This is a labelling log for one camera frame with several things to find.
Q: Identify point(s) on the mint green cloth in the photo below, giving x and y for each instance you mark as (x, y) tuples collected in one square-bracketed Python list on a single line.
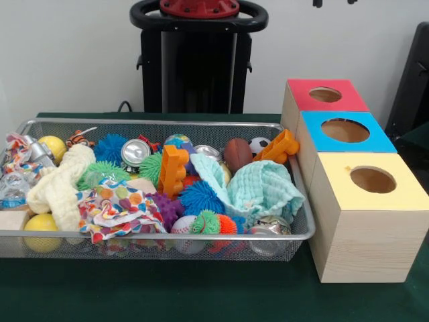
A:
[(261, 188)]

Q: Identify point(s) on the brown toy football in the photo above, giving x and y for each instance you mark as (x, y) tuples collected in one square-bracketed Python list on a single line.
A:
[(236, 154)]

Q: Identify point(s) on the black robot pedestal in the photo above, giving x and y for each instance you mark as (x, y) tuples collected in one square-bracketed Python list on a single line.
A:
[(197, 67)]

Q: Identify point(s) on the long orange toy block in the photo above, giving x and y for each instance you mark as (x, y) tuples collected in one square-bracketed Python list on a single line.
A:
[(278, 146)]

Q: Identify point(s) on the silver mesh bin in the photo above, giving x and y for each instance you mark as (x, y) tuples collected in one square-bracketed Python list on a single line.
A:
[(167, 235)]

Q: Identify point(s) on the blue globe ball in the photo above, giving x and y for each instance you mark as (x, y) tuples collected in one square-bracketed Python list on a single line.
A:
[(177, 140)]

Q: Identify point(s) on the colourful polka dot cloth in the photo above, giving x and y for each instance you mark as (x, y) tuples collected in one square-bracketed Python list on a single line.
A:
[(117, 204)]

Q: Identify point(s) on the blue spiky rubber ball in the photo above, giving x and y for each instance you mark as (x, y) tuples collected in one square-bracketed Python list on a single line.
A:
[(110, 147)]

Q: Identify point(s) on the yellow ball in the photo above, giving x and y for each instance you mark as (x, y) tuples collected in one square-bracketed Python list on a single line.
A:
[(53, 146), (42, 223)]

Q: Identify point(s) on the black and white soccer ball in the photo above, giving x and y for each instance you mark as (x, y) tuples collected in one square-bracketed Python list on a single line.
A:
[(259, 143)]

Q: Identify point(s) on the wooden box with three holes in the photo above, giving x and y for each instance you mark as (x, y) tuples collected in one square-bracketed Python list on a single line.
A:
[(368, 245)]

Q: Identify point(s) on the dark green tablecloth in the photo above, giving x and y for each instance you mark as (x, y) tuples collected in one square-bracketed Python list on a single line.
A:
[(419, 137), (167, 295)]

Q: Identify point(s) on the cream yellow cloth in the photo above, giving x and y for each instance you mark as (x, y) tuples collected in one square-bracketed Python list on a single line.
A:
[(60, 191)]

